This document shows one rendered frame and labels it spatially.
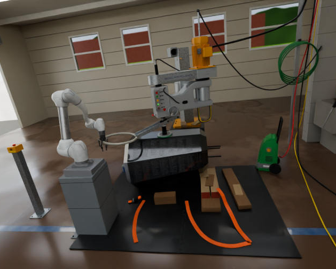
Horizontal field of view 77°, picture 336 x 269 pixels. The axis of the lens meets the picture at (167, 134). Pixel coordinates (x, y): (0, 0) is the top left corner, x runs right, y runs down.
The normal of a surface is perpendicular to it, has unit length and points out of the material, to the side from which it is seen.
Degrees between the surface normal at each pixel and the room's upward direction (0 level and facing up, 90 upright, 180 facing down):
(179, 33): 90
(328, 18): 90
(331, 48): 90
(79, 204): 90
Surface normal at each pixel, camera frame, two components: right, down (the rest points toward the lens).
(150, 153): -0.13, -0.43
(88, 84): -0.14, 0.34
